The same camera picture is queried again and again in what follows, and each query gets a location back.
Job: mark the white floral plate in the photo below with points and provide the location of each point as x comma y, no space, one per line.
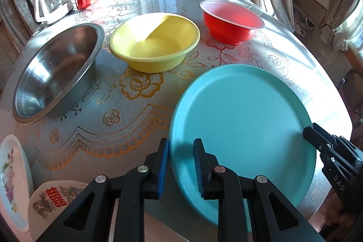
16,182

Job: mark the teal round plate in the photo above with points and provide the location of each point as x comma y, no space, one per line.
252,122

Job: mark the glass kettle white handle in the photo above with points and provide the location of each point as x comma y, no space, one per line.
51,11

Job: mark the yellow plastic bowl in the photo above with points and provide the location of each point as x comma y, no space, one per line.
154,42

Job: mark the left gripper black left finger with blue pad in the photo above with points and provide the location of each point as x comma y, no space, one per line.
113,205

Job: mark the white plate red dragon print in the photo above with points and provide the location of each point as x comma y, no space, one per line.
48,202

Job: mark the red plastic bowl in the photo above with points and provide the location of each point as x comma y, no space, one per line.
230,23

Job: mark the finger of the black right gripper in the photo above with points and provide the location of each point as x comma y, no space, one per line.
319,138

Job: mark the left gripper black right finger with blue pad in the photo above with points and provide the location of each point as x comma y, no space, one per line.
248,209

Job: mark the stainless steel bowl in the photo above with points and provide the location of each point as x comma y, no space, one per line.
58,75

